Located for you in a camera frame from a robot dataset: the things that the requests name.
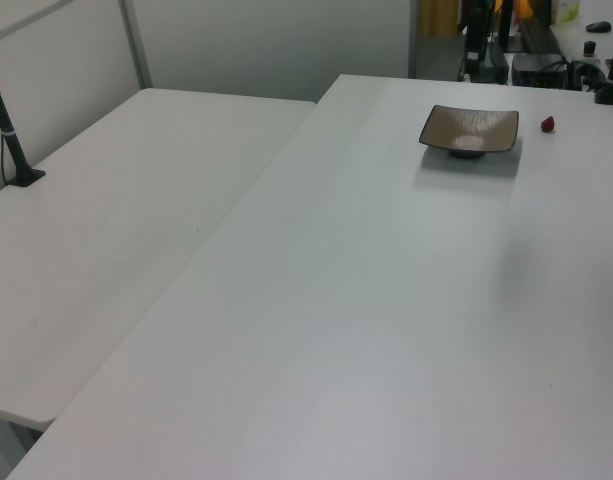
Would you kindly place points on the black monitor stand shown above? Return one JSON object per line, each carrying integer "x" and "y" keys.
{"x": 476, "y": 30}
{"x": 505, "y": 25}

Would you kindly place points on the black computer mouse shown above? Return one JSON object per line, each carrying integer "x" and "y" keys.
{"x": 598, "y": 26}

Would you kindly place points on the green and white box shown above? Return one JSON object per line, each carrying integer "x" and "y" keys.
{"x": 567, "y": 11}

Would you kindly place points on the white side table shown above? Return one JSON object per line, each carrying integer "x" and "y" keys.
{"x": 111, "y": 225}

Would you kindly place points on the brown square ceramic plate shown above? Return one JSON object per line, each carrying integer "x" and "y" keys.
{"x": 466, "y": 125}

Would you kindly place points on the black camera stand pole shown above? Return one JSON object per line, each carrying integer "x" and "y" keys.
{"x": 13, "y": 150}

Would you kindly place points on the grey metal column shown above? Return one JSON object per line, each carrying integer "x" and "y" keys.
{"x": 413, "y": 35}

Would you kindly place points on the orange object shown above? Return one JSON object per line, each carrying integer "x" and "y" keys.
{"x": 524, "y": 7}

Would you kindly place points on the grey partition frame post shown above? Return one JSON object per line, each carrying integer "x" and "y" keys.
{"x": 136, "y": 45}

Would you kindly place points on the red strawberry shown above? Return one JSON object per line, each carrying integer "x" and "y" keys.
{"x": 548, "y": 125}

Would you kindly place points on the black electronics box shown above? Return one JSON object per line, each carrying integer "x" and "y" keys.
{"x": 538, "y": 70}

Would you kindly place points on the yellow wooden cabinet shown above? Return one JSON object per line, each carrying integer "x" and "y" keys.
{"x": 436, "y": 15}

